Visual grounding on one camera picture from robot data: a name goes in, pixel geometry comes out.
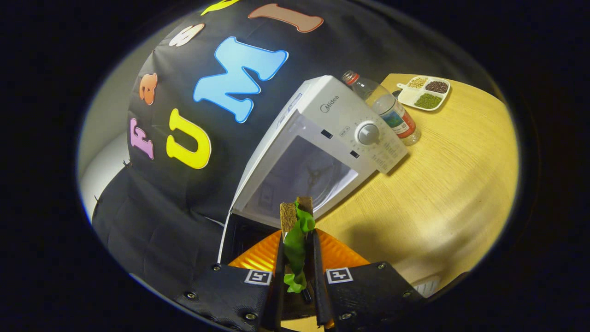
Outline white microwave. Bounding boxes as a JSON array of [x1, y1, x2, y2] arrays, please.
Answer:
[[217, 75, 409, 266]]

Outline white plate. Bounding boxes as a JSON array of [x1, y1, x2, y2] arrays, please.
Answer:
[[413, 276, 443, 298]]

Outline lettuce sandwich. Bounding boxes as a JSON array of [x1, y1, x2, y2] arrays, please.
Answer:
[[279, 196, 319, 305]]

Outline clear bottle with red cap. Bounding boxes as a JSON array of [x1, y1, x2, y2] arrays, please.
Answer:
[[341, 70, 421, 146]]

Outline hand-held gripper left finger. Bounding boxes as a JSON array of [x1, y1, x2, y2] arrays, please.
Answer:
[[175, 229, 285, 332]]

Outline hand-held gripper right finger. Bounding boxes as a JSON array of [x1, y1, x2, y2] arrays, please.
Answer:
[[313, 228, 427, 332]]

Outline white divided dish of beans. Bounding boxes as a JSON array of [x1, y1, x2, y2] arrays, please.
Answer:
[[396, 75, 451, 112]]

